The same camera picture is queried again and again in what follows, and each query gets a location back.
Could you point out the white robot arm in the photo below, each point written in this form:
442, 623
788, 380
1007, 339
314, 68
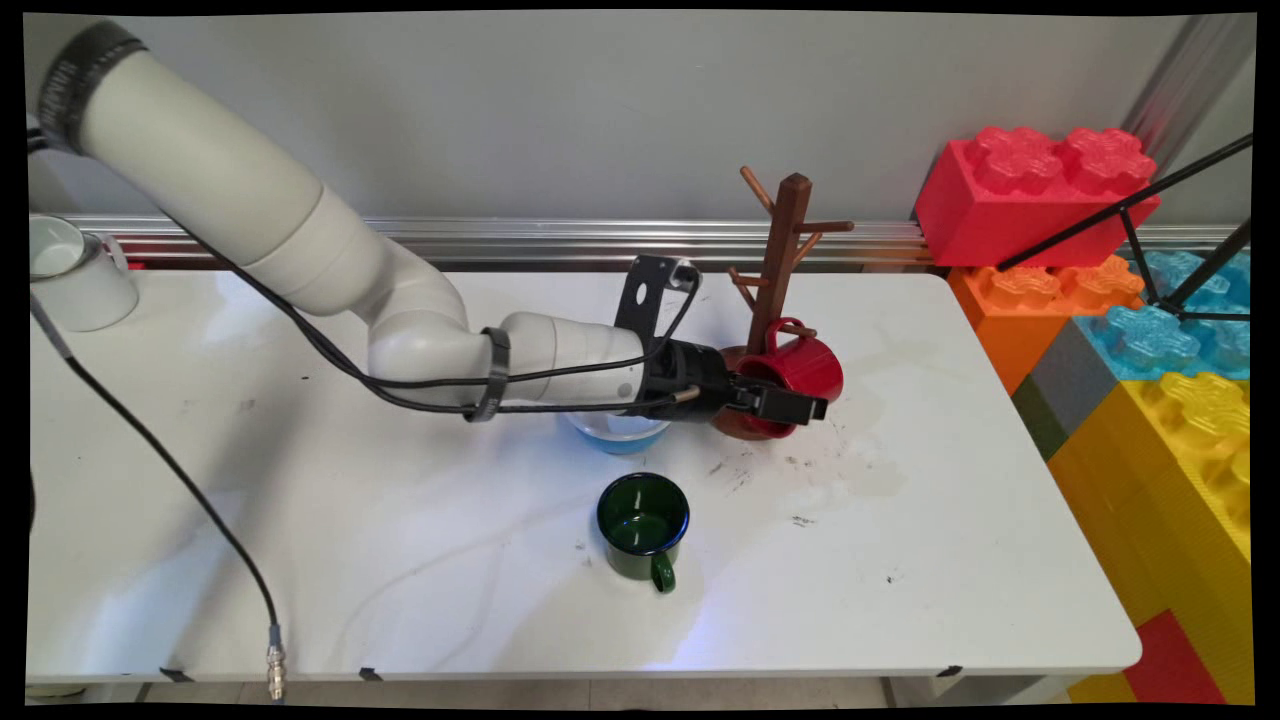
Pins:
200, 170

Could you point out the giant red toy block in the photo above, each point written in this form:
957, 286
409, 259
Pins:
1000, 210

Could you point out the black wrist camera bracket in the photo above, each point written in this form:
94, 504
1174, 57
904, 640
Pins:
640, 290

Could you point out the giant yellow toy block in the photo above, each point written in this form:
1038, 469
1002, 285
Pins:
1130, 500

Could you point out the blue bowl white inside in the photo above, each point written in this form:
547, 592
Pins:
620, 435

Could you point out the white mug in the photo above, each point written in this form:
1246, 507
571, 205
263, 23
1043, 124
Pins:
85, 300

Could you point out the brown wooden mug tree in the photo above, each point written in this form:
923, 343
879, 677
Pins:
785, 250

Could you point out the giant grey toy block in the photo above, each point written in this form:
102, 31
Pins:
1075, 380

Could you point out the dark green toy block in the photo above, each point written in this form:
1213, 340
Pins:
1040, 420

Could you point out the aluminium rail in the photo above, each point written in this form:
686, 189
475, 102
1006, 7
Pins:
500, 240

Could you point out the aluminium post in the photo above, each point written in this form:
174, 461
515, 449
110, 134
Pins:
1190, 80

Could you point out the giant orange toy block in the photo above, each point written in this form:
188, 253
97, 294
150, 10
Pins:
1010, 320

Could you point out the black tripod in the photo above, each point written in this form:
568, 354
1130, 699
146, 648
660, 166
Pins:
1090, 222

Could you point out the giant cyan toy block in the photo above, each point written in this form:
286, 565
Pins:
1140, 340

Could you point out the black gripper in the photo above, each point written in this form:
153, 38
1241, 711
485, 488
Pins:
695, 380

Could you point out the red ceramic mug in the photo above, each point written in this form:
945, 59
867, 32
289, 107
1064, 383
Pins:
815, 365

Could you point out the small red toy block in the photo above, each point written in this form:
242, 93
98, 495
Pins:
1170, 660

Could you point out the small silver wrist camera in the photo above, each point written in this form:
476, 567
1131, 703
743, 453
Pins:
684, 275

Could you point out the dark green enamel mug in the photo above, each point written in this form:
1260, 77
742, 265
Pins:
640, 520

